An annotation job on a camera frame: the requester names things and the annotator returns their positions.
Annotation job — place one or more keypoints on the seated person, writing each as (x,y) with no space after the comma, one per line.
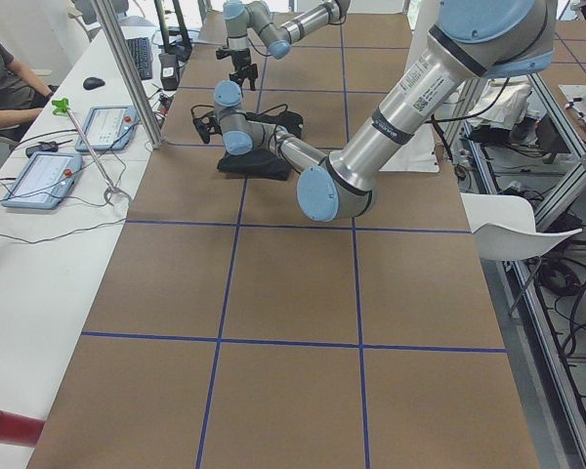
(23,95)

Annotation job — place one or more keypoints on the white plastic chair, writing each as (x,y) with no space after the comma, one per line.
(504,228)

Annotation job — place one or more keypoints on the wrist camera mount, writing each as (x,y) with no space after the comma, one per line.
(205,124)
(222,53)

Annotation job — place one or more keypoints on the black keyboard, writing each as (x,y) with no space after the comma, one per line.
(140,52)

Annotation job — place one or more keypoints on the red cylinder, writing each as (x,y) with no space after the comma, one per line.
(19,430)

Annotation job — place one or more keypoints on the blue teach pendant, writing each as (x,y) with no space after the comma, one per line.
(110,127)
(44,182)

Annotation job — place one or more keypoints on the aluminium frame post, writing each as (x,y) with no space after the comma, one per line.
(117,43)

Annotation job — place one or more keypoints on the near blue teach pendant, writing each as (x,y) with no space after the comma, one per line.
(44,182)

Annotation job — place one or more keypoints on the black computer mouse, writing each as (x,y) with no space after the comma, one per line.
(92,83)

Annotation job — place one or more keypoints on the far blue teach pendant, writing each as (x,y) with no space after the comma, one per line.
(110,127)

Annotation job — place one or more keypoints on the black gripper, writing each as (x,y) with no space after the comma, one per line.
(239,62)

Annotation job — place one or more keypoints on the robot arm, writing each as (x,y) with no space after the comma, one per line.
(469,39)
(277,38)

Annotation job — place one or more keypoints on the black printed t-shirt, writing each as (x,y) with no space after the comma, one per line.
(261,163)

